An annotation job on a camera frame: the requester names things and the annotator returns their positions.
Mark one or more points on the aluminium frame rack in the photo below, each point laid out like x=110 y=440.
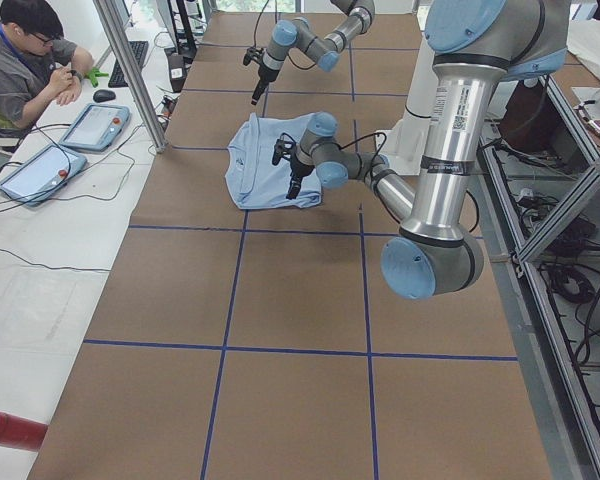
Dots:
x=540 y=156

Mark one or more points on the blue teach pendant near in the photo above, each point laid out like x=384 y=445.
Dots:
x=42 y=175

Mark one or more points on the light blue t-shirt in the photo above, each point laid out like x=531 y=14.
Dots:
x=253 y=182

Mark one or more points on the seated person grey shirt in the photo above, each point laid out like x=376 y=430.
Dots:
x=38 y=65

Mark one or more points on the black computer mouse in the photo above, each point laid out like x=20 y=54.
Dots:
x=103 y=95

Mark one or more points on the blue teach pendant far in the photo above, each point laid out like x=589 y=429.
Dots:
x=96 y=127

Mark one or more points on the red cylinder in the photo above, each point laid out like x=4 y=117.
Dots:
x=21 y=433

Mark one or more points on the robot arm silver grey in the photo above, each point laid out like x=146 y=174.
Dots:
x=476 y=45
x=297 y=33

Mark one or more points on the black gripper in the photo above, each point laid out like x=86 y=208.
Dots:
x=265 y=75
x=298 y=170

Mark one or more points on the blue teach pendant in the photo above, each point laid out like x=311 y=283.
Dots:
x=96 y=127
x=42 y=175

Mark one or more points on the aluminium frame post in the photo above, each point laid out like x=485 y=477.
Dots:
x=115 y=33

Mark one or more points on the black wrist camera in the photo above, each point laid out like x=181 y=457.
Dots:
x=285 y=148
x=253 y=54

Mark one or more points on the brown paper table cover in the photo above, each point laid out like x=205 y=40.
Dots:
x=232 y=344

